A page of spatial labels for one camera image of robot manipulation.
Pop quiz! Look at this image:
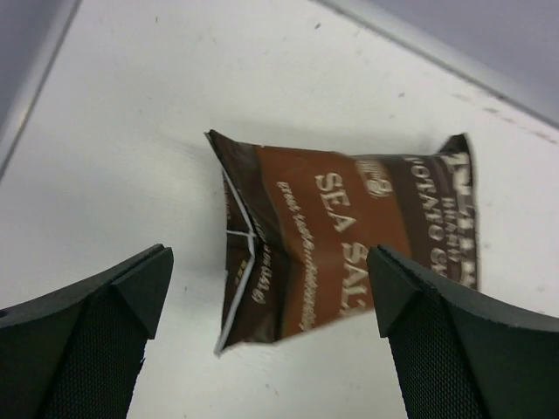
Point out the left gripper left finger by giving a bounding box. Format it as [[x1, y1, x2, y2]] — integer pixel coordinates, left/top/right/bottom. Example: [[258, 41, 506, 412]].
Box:
[[1, 244, 174, 418]]

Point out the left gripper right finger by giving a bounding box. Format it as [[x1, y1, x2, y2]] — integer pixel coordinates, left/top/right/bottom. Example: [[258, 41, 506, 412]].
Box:
[[367, 246, 558, 418]]

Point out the brown sea salt chips bag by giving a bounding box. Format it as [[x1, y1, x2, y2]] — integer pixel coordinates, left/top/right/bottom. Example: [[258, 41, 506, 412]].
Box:
[[206, 130, 480, 354]]

